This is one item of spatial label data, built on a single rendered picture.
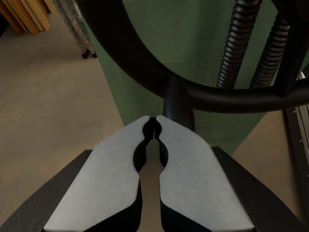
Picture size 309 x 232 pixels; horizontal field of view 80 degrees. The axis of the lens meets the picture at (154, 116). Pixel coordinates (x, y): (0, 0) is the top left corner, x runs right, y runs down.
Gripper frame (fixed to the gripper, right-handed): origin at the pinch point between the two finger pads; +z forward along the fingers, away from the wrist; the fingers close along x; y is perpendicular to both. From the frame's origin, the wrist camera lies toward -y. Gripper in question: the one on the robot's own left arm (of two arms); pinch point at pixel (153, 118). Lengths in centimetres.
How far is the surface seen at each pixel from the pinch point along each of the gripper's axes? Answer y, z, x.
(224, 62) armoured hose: -0.7, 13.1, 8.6
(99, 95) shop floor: 33, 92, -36
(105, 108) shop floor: 38, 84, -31
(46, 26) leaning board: -4, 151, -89
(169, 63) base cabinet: 2.5, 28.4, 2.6
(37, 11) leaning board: -14, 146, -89
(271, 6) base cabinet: -6.8, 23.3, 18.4
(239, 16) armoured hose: -5.7, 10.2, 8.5
